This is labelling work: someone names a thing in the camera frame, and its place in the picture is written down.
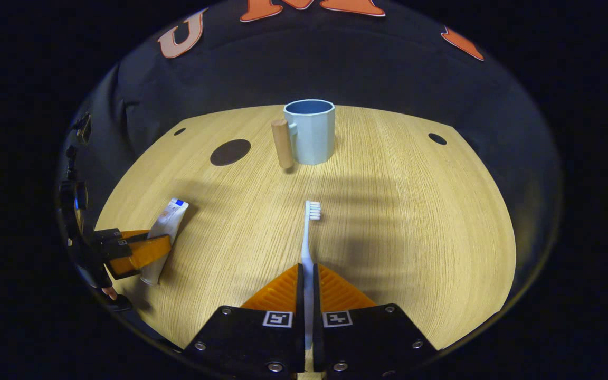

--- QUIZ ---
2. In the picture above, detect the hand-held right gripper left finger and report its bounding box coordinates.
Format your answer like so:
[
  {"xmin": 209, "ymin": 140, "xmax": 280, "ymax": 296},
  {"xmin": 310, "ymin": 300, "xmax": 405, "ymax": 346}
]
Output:
[{"xmin": 183, "ymin": 264, "xmax": 306, "ymax": 376}]

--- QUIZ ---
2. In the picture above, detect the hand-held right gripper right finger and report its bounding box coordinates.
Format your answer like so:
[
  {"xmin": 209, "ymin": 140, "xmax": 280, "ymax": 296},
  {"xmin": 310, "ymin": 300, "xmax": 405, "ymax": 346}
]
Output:
[{"xmin": 312, "ymin": 264, "xmax": 439, "ymax": 378}]

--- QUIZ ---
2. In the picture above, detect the white toothpaste tube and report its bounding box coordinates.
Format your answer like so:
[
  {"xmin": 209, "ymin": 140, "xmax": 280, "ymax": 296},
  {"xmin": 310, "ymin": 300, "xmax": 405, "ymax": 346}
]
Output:
[{"xmin": 140, "ymin": 198, "xmax": 189, "ymax": 286}]

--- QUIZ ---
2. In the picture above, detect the white toothbrush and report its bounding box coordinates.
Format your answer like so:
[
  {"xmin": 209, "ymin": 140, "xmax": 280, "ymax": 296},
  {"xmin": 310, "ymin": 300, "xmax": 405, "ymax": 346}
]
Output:
[{"xmin": 300, "ymin": 199, "xmax": 322, "ymax": 352}]

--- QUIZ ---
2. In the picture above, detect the dark brown round coaster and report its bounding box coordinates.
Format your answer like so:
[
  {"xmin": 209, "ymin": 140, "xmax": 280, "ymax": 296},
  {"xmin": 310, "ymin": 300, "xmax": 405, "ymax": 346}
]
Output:
[{"xmin": 210, "ymin": 139, "xmax": 252, "ymax": 167}]

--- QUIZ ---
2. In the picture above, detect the light blue cup wooden handle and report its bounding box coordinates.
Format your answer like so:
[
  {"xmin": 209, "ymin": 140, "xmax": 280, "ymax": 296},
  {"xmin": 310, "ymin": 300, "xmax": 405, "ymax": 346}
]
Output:
[{"xmin": 271, "ymin": 99, "xmax": 336, "ymax": 170}]

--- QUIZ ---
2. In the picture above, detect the black backdrop cloth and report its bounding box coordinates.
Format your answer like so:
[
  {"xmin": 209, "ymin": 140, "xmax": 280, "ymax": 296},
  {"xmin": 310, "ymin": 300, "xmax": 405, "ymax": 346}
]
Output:
[{"xmin": 74, "ymin": 0, "xmax": 563, "ymax": 317}]

